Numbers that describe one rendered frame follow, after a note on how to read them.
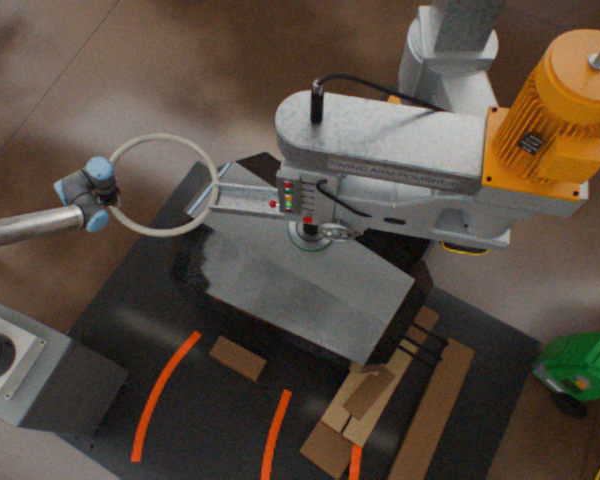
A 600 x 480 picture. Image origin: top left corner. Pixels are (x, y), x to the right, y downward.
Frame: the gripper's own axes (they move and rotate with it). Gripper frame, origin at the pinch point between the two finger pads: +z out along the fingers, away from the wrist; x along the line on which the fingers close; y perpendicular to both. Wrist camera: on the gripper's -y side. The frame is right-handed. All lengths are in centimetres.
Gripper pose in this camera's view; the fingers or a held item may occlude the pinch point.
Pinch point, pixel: (109, 200)
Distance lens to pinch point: 251.9
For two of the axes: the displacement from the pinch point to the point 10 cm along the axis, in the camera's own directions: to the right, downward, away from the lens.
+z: -2.1, 3.3, 9.2
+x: 9.3, -2.3, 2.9
